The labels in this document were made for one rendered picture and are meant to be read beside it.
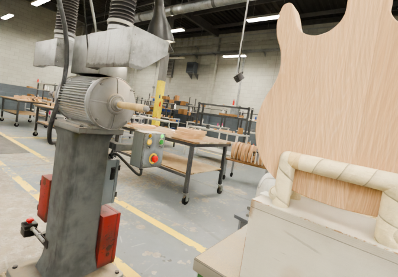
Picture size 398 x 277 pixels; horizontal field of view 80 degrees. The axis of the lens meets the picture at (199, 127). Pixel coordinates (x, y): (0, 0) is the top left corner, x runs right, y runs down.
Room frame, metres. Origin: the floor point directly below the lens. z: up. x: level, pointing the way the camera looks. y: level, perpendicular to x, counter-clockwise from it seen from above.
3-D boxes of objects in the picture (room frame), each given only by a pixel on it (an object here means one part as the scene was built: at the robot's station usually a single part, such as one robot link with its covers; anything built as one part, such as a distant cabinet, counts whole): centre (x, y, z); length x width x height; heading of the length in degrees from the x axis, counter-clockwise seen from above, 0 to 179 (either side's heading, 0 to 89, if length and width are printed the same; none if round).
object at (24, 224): (1.27, 0.82, 0.46); 0.25 x 0.07 x 0.08; 53
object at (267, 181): (1.39, -0.49, 0.87); 0.18 x 0.16 x 0.22; 94
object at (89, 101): (1.24, 0.55, 1.25); 0.41 x 0.27 x 0.26; 53
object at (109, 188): (1.39, 0.52, 0.93); 0.15 x 0.10 x 0.55; 53
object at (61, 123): (1.27, 0.61, 1.11); 0.36 x 0.24 x 0.04; 53
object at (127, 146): (1.33, 0.38, 1.02); 0.19 x 0.04 x 0.04; 143
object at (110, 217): (1.40, 0.51, 0.49); 0.25 x 0.12 x 0.37; 53
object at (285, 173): (0.46, -0.18, 1.15); 0.03 x 0.03 x 0.09
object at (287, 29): (0.52, -0.18, 1.48); 0.07 x 0.04 x 0.09; 51
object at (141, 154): (1.37, 0.34, 0.99); 0.24 x 0.21 x 0.26; 53
